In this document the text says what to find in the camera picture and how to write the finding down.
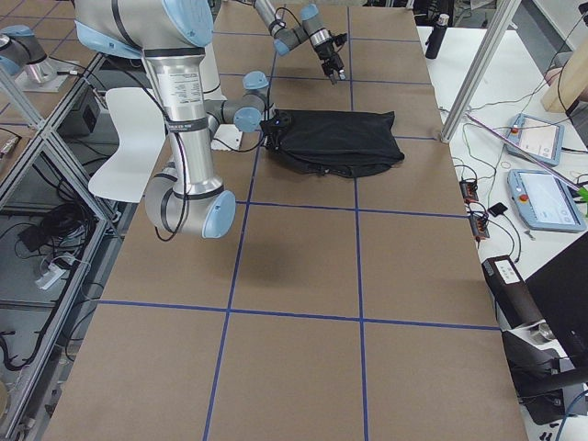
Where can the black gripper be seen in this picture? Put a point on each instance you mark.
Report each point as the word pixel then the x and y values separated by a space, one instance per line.
pixel 327 54
pixel 271 131

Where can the black graphic t-shirt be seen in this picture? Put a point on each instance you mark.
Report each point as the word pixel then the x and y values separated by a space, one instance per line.
pixel 345 143

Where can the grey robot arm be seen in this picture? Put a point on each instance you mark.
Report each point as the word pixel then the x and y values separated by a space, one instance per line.
pixel 289 32
pixel 170 38

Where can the neighbour robot arm base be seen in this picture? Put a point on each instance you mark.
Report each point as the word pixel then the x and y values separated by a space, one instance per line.
pixel 23 57

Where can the black water bottle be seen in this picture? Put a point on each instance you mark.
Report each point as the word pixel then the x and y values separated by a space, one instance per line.
pixel 435 39

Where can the white plastic chair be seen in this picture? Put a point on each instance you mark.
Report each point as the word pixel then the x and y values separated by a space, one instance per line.
pixel 140 127

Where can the orange terminal circuit board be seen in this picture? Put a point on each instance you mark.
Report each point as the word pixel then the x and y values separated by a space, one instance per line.
pixel 468 190

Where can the small black square pad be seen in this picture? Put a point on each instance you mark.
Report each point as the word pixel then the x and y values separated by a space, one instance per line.
pixel 497 209

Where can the far blue teach pendant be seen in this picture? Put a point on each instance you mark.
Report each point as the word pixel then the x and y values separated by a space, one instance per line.
pixel 538 137

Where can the blue teach pendant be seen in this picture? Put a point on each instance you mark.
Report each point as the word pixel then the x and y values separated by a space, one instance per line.
pixel 538 137
pixel 543 202

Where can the near blue teach pendant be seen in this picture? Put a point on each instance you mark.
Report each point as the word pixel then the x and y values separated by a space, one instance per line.
pixel 543 202

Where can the black barcode printer box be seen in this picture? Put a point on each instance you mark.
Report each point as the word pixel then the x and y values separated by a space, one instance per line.
pixel 510 290

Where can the aluminium frame post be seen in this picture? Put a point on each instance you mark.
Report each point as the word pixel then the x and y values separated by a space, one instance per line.
pixel 489 45

